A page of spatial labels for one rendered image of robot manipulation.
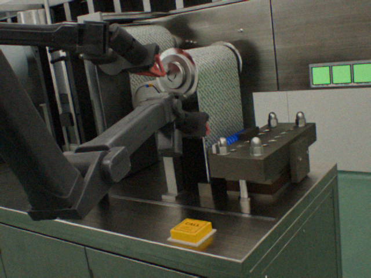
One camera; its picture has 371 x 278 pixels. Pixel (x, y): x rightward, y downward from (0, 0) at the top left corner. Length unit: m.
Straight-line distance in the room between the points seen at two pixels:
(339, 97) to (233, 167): 2.75
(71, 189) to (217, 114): 0.74
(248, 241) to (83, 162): 0.45
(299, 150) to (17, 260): 1.01
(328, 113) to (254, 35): 2.50
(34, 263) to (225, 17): 1.03
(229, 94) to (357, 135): 2.62
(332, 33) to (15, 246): 1.23
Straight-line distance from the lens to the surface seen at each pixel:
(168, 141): 0.99
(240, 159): 1.08
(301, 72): 1.35
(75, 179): 0.57
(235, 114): 1.32
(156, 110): 0.88
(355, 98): 3.75
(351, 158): 3.89
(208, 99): 1.19
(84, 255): 1.26
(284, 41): 1.36
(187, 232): 0.95
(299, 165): 1.22
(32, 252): 1.49
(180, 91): 1.16
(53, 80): 1.36
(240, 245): 0.92
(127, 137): 0.74
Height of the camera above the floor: 1.33
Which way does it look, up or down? 13 degrees down
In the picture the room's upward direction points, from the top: 8 degrees counter-clockwise
